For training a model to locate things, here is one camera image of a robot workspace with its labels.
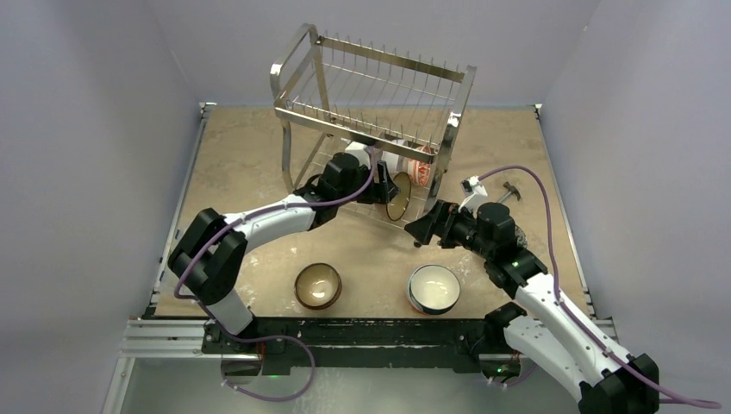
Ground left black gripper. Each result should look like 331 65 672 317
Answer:
336 162 398 208

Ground brown glazed bowl stack top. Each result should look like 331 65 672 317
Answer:
385 172 412 222

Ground orange patterned bowl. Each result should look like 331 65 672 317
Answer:
406 159 432 187

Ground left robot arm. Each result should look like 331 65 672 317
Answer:
167 151 401 353

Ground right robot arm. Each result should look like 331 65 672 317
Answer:
404 200 660 413

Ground steel two-tier dish rack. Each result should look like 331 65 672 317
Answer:
269 23 477 228

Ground white blue-rimmed bowl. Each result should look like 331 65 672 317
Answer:
406 264 461 316

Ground small black hammer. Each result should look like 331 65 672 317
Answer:
497 181 522 204

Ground patterned bowl under brown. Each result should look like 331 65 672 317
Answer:
294 262 342 311

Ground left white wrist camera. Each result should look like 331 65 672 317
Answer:
344 141 372 166

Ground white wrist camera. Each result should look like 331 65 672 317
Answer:
344 141 372 166
459 176 488 214

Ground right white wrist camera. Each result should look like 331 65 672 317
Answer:
459 176 488 214

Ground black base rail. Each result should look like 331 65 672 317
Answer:
202 316 530 381

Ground aluminium frame rail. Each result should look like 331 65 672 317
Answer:
121 319 619 359

